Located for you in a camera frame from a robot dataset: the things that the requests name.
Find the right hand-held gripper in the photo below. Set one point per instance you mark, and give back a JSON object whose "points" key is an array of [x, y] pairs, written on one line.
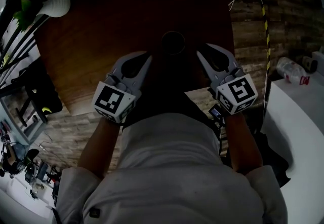
{"points": [[236, 92]]}

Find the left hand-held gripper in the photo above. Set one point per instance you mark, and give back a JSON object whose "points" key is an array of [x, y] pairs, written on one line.
{"points": [[114, 100]]}

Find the dark round cup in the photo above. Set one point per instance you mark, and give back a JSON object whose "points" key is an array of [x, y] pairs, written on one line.
{"points": [[172, 43]]}

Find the person's right forearm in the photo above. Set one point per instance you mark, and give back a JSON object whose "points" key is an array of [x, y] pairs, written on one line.
{"points": [[243, 142]]}

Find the person's left forearm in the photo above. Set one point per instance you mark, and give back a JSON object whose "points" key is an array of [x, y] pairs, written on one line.
{"points": [[100, 147]]}

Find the person's black trousers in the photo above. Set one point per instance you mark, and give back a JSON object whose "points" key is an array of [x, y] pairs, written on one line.
{"points": [[164, 101]]}

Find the small black screen device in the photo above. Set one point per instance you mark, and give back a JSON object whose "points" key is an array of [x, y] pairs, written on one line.
{"points": [[216, 113]]}

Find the clear plastic bottle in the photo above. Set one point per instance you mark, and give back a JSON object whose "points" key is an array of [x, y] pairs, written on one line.
{"points": [[291, 69]]}

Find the white ribbed vase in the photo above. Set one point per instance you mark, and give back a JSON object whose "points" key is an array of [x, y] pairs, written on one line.
{"points": [[57, 6]]}

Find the white counter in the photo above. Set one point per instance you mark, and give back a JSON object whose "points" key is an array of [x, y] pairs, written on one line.
{"points": [[298, 121]]}

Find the person's white shirt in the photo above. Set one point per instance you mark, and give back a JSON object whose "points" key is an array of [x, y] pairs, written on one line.
{"points": [[172, 167]]}

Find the green plant leaves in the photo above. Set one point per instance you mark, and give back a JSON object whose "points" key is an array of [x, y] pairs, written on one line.
{"points": [[23, 16]]}

